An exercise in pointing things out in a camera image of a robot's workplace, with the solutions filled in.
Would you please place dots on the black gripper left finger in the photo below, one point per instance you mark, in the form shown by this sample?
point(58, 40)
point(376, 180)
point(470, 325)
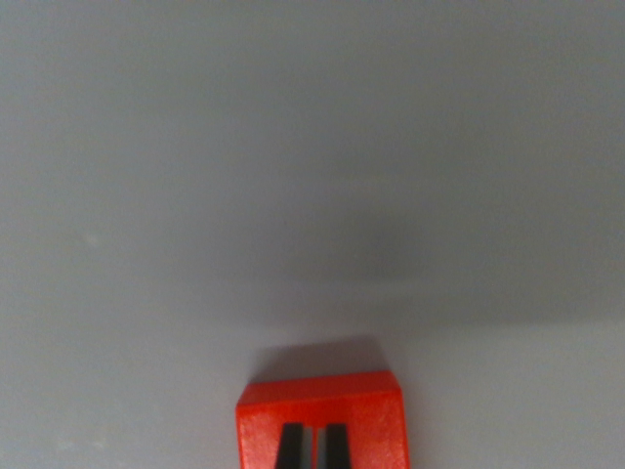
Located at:
point(292, 447)

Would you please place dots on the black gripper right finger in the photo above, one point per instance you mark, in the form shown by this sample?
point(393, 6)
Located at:
point(337, 447)

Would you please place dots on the red cube block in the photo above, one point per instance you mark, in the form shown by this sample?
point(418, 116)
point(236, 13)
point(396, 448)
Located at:
point(376, 430)

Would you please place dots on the grey plastic bin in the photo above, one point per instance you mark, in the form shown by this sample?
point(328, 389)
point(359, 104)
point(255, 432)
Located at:
point(244, 171)

